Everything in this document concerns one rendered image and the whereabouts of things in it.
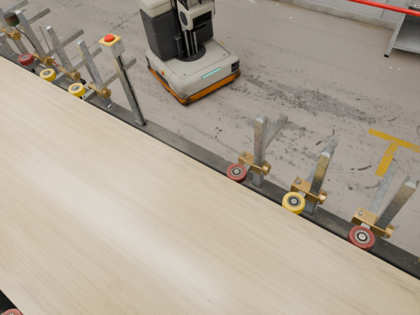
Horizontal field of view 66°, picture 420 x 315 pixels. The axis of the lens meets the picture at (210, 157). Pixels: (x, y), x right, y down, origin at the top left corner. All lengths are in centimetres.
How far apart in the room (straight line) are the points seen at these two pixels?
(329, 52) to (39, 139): 267
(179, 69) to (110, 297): 205
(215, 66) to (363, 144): 131
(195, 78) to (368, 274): 201
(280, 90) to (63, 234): 220
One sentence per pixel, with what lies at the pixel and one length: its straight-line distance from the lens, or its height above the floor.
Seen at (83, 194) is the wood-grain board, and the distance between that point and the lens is 141.
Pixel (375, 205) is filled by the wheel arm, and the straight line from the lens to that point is 138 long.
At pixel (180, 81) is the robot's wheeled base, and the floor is 28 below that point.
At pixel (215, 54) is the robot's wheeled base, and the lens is 292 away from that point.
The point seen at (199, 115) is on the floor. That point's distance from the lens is 278.
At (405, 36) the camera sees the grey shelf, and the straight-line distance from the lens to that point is 358.
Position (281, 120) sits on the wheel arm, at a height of 85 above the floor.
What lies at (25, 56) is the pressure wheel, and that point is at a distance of 229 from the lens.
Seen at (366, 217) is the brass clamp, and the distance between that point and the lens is 133.
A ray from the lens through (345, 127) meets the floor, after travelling 276.
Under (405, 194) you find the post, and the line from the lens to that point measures 113.
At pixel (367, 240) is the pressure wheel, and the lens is 123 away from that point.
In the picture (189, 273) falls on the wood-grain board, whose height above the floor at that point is 90.
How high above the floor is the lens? 198
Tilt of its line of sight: 53 degrees down
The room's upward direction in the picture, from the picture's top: 9 degrees counter-clockwise
